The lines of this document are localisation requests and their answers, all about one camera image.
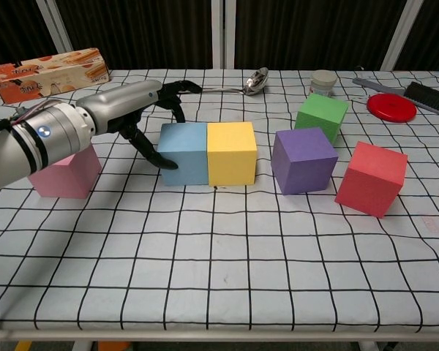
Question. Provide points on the orange object under table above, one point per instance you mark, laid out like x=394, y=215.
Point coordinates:
x=113, y=346

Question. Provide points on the purple foam cube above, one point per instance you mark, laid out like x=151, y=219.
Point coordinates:
x=300, y=164

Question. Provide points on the orange biscuit box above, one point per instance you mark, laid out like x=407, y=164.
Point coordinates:
x=40, y=80

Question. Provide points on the red round plastic lid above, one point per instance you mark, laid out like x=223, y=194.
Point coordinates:
x=391, y=108

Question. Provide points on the yellow object under table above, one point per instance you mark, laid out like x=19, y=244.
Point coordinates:
x=23, y=346

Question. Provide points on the small white jar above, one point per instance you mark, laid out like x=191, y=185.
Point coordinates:
x=323, y=82

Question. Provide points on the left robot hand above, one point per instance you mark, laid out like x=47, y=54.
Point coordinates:
x=120, y=102

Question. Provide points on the grey brush with black bristles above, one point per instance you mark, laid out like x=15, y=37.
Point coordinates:
x=428, y=97

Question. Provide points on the blue foam cube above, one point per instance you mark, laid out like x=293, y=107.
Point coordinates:
x=183, y=157

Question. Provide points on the yellow foam cube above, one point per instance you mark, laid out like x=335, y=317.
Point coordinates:
x=230, y=157

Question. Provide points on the green foam cube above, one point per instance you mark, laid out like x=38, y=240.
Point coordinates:
x=322, y=111

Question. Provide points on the grey table edge rail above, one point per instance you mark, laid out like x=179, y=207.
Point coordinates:
x=219, y=334

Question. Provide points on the white table leg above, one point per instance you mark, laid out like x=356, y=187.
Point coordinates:
x=82, y=346
x=368, y=346

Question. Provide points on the pink foam cube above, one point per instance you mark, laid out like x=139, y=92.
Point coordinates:
x=73, y=175

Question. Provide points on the steel ladle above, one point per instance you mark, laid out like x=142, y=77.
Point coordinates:
x=256, y=82

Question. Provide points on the white black-grid tablecloth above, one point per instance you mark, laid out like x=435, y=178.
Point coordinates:
x=219, y=256

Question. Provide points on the red foam cube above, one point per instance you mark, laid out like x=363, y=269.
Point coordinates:
x=369, y=179

